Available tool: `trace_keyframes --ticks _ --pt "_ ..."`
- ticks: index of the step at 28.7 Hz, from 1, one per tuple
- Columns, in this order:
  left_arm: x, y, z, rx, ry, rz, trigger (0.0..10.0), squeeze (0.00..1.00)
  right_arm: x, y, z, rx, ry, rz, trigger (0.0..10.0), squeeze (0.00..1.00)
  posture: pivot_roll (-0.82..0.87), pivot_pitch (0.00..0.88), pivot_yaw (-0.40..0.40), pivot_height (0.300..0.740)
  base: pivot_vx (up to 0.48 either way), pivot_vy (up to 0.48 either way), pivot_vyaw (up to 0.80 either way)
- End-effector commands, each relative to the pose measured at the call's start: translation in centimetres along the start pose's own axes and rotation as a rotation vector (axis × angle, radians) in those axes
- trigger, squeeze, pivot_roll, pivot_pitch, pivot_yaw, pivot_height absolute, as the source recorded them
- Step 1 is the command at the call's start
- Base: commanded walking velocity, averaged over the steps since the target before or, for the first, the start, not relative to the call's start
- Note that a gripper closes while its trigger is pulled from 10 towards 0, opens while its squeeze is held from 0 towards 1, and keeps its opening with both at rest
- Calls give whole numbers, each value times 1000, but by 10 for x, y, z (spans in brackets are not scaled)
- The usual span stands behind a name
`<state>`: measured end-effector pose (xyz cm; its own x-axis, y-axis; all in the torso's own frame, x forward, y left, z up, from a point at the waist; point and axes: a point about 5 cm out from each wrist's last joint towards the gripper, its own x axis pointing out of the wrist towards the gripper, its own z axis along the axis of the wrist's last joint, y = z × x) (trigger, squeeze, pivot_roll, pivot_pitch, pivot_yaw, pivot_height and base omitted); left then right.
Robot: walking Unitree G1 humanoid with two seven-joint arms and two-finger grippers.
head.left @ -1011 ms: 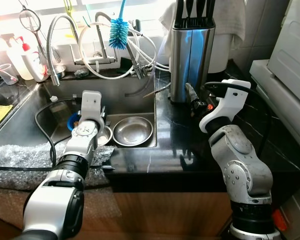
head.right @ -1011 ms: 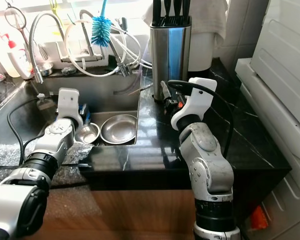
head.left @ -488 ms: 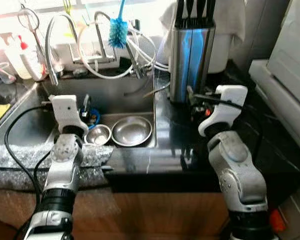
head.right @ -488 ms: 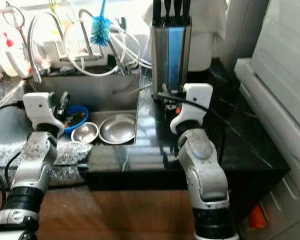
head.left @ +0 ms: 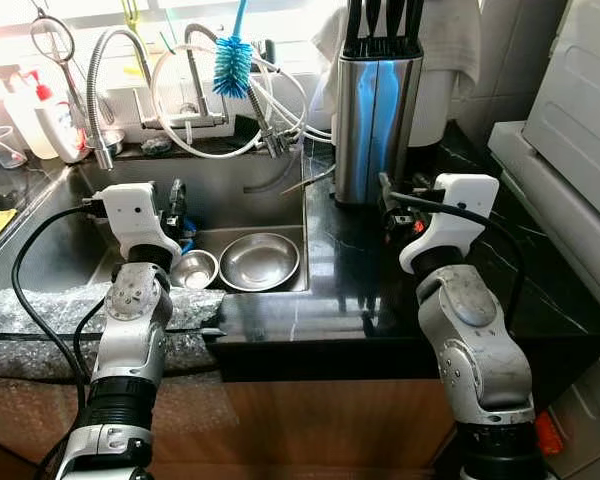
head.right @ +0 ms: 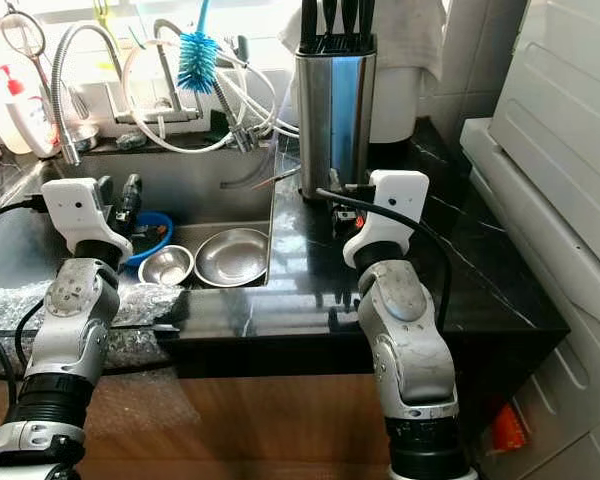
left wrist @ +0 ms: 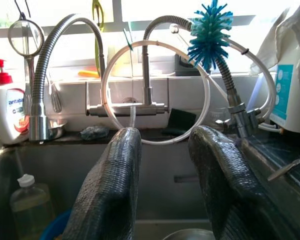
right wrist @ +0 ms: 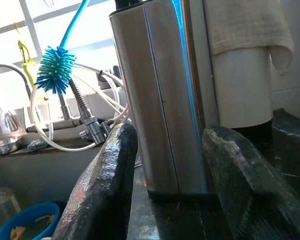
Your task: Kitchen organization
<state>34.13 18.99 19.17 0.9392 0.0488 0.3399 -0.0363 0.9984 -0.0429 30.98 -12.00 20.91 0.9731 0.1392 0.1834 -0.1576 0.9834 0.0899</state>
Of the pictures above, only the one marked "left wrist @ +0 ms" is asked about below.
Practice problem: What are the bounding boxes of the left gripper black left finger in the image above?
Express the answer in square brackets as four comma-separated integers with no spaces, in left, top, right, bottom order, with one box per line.
[62,127,143,240]

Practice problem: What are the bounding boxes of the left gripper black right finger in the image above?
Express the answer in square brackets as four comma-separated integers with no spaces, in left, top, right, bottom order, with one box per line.
[188,125,300,240]

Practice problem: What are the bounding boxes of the grey blue scrub pad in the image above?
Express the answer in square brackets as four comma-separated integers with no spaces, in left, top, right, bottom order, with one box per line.
[79,125,110,141]

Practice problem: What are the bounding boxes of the stainless steel sink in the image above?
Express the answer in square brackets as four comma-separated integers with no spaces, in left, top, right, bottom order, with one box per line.
[0,134,300,240]

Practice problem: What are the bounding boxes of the metal fork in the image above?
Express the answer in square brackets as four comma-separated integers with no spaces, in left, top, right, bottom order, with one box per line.
[267,147,300,182]

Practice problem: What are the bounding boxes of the blue plastic bowl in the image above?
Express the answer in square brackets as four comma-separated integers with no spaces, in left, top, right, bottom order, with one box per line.
[38,208,73,240]

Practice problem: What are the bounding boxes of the clear glass measuring cup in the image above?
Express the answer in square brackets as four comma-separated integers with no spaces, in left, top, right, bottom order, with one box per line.
[206,107,232,127]

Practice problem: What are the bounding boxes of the small steel dish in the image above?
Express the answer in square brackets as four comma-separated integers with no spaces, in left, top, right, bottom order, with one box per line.
[47,119,68,140]

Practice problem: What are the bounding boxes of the clear dish liquid bottle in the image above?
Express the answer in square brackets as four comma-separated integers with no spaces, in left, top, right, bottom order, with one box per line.
[9,173,56,240]

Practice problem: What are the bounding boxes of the dark green sponge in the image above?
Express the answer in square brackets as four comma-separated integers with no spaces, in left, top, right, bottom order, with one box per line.
[162,107,197,137]

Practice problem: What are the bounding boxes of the small metal whisk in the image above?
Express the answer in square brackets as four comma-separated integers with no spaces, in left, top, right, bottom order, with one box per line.
[47,72,63,114]

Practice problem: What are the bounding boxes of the white water purifier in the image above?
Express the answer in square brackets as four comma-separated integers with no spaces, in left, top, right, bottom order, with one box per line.
[268,44,300,133]

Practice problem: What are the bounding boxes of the flexible steel gooseneck faucet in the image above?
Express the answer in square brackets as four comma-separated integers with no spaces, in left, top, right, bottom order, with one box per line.
[28,13,106,142]

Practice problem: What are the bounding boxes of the steel tap with valve spout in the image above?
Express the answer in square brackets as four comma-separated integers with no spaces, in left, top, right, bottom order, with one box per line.
[86,14,263,138]

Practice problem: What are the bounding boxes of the orange yellow plastic item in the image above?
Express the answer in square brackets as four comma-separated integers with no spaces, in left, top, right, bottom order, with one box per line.
[77,69,101,78]

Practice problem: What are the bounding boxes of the white soap bottle red pump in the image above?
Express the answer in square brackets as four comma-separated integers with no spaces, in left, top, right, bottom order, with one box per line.
[0,58,30,146]

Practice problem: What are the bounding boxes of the small black box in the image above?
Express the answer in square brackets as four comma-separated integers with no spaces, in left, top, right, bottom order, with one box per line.
[174,53,198,77]

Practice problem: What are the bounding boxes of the blue bottle brush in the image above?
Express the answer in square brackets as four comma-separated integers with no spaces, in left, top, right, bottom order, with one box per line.
[187,0,234,75]

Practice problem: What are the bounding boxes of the yellow green hanging tool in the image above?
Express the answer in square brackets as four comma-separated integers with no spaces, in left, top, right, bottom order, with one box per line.
[91,0,106,77]

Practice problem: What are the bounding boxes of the white towel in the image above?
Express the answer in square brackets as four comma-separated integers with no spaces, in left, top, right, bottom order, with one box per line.
[249,0,300,76]

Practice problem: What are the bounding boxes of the round metal mesh strainer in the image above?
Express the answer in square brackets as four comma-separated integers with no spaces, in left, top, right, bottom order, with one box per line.
[6,13,46,83]

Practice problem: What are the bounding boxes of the white coiled water hose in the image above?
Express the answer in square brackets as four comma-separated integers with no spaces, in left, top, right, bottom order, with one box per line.
[101,37,283,146]

